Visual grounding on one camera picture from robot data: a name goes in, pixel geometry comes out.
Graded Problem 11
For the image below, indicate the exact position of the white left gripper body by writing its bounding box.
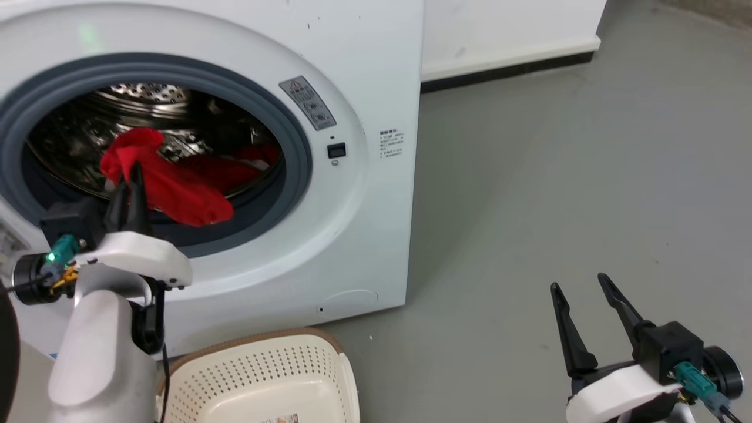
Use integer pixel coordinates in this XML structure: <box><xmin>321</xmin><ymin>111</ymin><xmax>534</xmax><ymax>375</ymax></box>
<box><xmin>75</xmin><ymin>231</ymin><xmax>193</xmax><ymax>290</ymax></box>

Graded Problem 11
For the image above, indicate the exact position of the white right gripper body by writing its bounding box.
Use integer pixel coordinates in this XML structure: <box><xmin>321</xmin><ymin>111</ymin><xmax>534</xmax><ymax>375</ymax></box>
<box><xmin>565</xmin><ymin>360</ymin><xmax>685</xmax><ymax>423</ymax></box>

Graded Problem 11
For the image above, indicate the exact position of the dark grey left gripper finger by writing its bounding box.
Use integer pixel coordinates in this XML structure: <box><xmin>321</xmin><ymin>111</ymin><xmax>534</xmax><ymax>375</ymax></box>
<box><xmin>105</xmin><ymin>179</ymin><xmax>131</xmax><ymax>233</ymax></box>
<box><xmin>127</xmin><ymin>162</ymin><xmax>152</xmax><ymax>236</ymax></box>

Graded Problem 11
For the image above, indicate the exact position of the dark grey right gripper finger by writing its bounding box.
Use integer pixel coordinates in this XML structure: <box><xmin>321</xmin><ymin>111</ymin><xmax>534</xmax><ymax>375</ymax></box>
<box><xmin>550</xmin><ymin>282</ymin><xmax>599</xmax><ymax>380</ymax></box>
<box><xmin>597</xmin><ymin>273</ymin><xmax>654</xmax><ymax>360</ymax></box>

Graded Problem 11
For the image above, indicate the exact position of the red garment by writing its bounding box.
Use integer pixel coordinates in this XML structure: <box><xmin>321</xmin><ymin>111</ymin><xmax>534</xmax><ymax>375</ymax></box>
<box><xmin>99</xmin><ymin>127</ymin><xmax>281</xmax><ymax>228</ymax></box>

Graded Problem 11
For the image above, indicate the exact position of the cream perforated laundry basket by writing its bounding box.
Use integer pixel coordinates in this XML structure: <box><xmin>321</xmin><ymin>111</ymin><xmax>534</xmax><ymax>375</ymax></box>
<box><xmin>155</xmin><ymin>327</ymin><xmax>361</xmax><ymax>423</ymax></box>

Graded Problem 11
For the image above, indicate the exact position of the white front-loading washing machine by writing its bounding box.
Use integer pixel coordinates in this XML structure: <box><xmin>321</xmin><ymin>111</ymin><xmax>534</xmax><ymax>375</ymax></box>
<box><xmin>0</xmin><ymin>0</ymin><xmax>425</xmax><ymax>359</ymax></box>

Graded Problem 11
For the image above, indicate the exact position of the stainless steel washer drum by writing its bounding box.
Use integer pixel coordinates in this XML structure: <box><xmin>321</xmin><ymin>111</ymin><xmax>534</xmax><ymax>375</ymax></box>
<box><xmin>25</xmin><ymin>82</ymin><xmax>284</xmax><ymax>200</ymax></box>

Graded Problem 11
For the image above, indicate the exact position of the grey rubber door gasket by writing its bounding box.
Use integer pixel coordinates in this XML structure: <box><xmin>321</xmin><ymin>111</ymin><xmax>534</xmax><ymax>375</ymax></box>
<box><xmin>0</xmin><ymin>53</ymin><xmax>314</xmax><ymax>259</ymax></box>

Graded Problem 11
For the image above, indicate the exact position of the grey warning sticker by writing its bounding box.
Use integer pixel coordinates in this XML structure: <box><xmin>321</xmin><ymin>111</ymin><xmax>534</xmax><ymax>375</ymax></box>
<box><xmin>278</xmin><ymin>75</ymin><xmax>338</xmax><ymax>132</ymax></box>

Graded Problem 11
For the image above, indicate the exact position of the round filter cover panel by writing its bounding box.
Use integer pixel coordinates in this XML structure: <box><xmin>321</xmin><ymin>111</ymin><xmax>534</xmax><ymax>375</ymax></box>
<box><xmin>319</xmin><ymin>288</ymin><xmax>380</xmax><ymax>322</ymax></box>

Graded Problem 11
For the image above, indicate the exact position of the small printed text label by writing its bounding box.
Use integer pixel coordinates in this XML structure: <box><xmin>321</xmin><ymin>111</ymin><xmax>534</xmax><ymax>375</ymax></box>
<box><xmin>378</xmin><ymin>129</ymin><xmax>406</xmax><ymax>159</ymax></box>

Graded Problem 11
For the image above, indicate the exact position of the teal left cable connector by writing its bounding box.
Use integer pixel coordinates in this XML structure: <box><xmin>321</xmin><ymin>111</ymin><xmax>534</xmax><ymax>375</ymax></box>
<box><xmin>46</xmin><ymin>234</ymin><xmax>82</xmax><ymax>266</ymax></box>

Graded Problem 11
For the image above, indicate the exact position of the teal cable connector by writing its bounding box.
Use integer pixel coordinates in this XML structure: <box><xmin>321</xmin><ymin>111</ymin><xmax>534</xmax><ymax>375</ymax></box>
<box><xmin>672</xmin><ymin>361</ymin><xmax>732</xmax><ymax>415</ymax></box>
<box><xmin>46</xmin><ymin>234</ymin><xmax>82</xmax><ymax>266</ymax></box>

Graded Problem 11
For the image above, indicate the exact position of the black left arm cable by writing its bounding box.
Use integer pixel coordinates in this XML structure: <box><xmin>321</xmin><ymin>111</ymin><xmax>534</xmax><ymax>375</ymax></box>
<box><xmin>130</xmin><ymin>276</ymin><xmax>172</xmax><ymax>423</ymax></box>

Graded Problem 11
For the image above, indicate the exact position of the teal right cable connector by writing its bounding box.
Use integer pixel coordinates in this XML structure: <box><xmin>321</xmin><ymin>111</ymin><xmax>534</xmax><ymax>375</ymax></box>
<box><xmin>672</xmin><ymin>361</ymin><xmax>732</xmax><ymax>415</ymax></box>

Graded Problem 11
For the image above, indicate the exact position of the black wall baseboard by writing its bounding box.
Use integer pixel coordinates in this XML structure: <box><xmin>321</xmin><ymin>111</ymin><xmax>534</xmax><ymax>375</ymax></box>
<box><xmin>421</xmin><ymin>51</ymin><xmax>596</xmax><ymax>95</ymax></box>

